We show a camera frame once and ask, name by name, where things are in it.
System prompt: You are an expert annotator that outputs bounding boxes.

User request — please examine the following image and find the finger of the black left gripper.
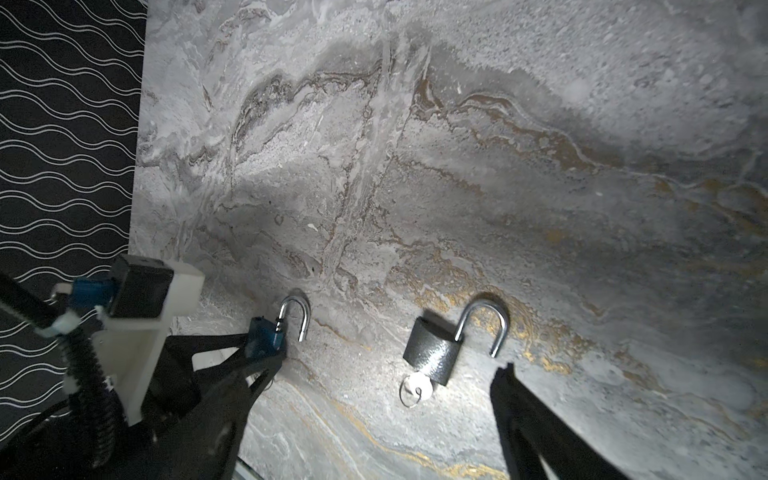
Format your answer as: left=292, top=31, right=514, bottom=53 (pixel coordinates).
left=161, top=333, right=250, bottom=375
left=191, top=350, right=286, bottom=402

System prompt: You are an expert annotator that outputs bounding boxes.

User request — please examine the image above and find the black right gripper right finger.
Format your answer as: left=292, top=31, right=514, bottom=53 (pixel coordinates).
left=490, top=363, right=626, bottom=479

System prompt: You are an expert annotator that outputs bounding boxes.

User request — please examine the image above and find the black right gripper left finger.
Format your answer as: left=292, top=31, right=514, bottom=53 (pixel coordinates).
left=113, top=373, right=251, bottom=479

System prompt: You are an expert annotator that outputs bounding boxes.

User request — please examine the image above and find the blue padlock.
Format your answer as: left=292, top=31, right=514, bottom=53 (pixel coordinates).
left=245, top=293, right=312, bottom=360

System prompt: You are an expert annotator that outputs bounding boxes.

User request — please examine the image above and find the silver key with ring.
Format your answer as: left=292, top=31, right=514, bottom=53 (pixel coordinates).
left=398, top=372, right=434, bottom=409

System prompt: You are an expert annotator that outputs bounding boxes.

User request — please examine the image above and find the black padlock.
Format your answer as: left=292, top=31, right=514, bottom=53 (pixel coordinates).
left=402, top=296, right=510, bottom=386

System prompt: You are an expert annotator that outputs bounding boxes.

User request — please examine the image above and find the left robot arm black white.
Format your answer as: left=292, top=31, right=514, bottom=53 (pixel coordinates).
left=1, top=255, right=288, bottom=479

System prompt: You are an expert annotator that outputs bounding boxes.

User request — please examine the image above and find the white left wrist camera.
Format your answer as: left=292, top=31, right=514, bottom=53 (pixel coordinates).
left=50, top=253, right=206, bottom=427

